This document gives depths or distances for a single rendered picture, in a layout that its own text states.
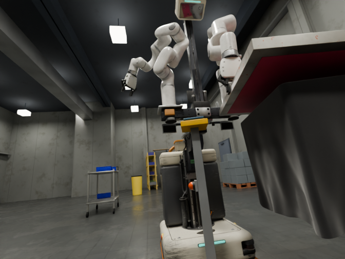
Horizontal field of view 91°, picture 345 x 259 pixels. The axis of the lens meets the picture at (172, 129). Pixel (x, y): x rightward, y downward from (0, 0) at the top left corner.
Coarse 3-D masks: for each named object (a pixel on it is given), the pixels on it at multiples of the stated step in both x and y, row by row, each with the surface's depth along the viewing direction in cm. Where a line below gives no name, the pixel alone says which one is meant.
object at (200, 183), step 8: (192, 120) 80; (200, 120) 80; (184, 128) 84; (192, 128) 84; (200, 128) 87; (192, 136) 83; (200, 144) 81; (200, 152) 80; (200, 160) 80; (200, 168) 79; (200, 176) 78; (200, 184) 77; (200, 192) 76; (200, 200) 75; (200, 208) 75; (208, 208) 74; (208, 216) 73; (208, 224) 73; (208, 232) 72; (208, 240) 71; (208, 248) 71; (208, 256) 70
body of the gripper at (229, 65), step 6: (234, 54) 76; (222, 60) 78; (228, 60) 77; (234, 60) 77; (240, 60) 77; (222, 66) 77; (228, 66) 76; (234, 66) 76; (222, 72) 76; (228, 72) 76; (234, 72) 75; (222, 78) 81
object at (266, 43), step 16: (320, 32) 46; (336, 32) 46; (256, 48) 47; (272, 48) 47; (288, 48) 47; (304, 48) 47; (320, 48) 47; (336, 48) 48; (240, 64) 59; (256, 64) 54; (240, 80) 63; (224, 112) 97
